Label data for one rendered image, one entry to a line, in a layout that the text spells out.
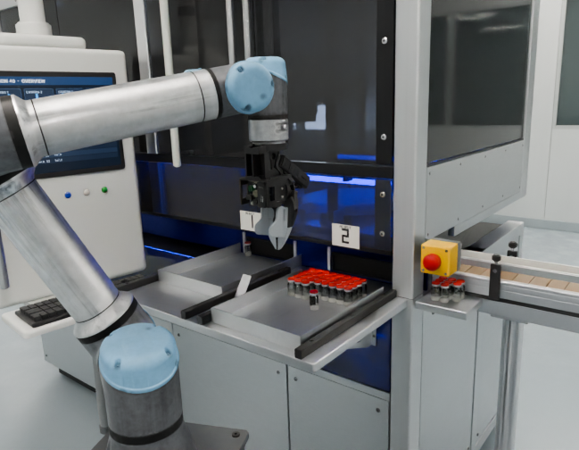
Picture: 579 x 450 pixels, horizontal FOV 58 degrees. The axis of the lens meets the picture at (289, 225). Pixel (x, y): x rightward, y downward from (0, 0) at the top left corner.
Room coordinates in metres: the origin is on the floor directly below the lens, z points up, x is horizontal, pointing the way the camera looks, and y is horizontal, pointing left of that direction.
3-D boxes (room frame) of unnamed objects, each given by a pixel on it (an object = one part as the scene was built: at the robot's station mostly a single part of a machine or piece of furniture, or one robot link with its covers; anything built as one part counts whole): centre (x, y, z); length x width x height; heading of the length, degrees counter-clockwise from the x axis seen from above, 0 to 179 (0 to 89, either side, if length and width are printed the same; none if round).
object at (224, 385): (2.24, 0.19, 0.44); 2.06 x 1.00 x 0.88; 51
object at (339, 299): (1.24, -0.08, 0.91); 0.18 x 0.02 x 0.05; 51
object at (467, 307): (1.22, -0.40, 0.87); 0.14 x 0.13 x 0.02; 141
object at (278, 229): (0.98, 0.02, 1.13); 0.06 x 0.03 x 0.09; 141
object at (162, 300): (1.31, 0.08, 0.87); 0.70 x 0.48 x 0.02; 51
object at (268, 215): (1.00, 0.05, 1.13); 0.06 x 0.03 x 0.09; 141
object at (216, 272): (1.47, 0.17, 0.90); 0.34 x 0.26 x 0.04; 141
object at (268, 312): (1.17, -0.02, 0.90); 0.34 x 0.26 x 0.04; 141
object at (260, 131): (0.99, 0.03, 1.32); 0.08 x 0.08 x 0.05
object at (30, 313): (1.48, 0.60, 0.82); 0.40 x 0.14 x 0.02; 135
